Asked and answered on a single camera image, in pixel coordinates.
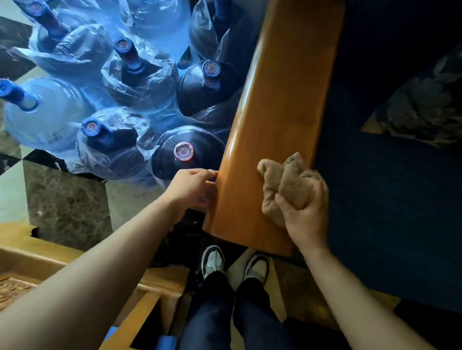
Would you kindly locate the person's left fingers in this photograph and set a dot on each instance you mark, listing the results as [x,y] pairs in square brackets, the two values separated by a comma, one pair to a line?
[206,179]

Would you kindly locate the person's right hand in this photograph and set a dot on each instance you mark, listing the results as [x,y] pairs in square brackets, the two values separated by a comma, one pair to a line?
[308,226]

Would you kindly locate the small blue plastic object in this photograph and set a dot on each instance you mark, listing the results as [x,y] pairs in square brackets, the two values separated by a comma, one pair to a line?
[165,348]

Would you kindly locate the person's leg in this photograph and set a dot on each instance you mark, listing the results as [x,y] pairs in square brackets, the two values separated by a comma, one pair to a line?
[208,320]
[264,327]

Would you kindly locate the brown cleaning cloth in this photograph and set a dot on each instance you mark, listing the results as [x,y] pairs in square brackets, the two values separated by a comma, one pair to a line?
[285,180]

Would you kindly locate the carved wooden table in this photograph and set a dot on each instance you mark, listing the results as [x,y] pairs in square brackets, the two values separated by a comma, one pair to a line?
[10,268]

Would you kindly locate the person's right thumb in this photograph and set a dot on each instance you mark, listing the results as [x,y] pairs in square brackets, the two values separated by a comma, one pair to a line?
[287,206]

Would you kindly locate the person's left forearm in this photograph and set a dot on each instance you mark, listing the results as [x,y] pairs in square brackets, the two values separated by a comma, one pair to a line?
[83,289]

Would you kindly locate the person's shoe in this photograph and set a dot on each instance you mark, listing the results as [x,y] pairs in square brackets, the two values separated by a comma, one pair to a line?
[212,259]
[257,267]

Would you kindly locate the floral patterned pillow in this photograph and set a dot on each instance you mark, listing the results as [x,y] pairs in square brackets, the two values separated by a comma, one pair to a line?
[434,103]

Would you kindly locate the person's right shoe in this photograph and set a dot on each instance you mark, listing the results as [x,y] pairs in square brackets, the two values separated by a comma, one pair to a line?
[257,267]

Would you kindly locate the wooden sofa armrest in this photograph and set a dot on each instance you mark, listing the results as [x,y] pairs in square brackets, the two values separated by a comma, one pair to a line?
[273,117]

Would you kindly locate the person's right leg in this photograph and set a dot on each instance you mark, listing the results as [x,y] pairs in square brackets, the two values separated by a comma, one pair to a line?
[264,327]

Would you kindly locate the person's left hand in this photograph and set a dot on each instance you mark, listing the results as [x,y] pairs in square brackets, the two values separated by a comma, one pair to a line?
[187,189]

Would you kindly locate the person's right forearm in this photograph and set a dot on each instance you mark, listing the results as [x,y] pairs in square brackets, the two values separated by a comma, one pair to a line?
[363,317]

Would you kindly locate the dark blue sofa cushion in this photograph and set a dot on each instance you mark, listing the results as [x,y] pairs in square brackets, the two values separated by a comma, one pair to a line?
[388,213]

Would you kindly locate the person's left leg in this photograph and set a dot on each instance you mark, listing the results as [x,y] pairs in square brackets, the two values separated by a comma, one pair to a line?
[208,320]

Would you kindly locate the person's left shoe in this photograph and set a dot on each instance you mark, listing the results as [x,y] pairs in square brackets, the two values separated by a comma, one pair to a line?
[212,259]

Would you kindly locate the cluster of blue water jugs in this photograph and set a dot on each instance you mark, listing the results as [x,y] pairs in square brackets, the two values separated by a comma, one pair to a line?
[123,80]

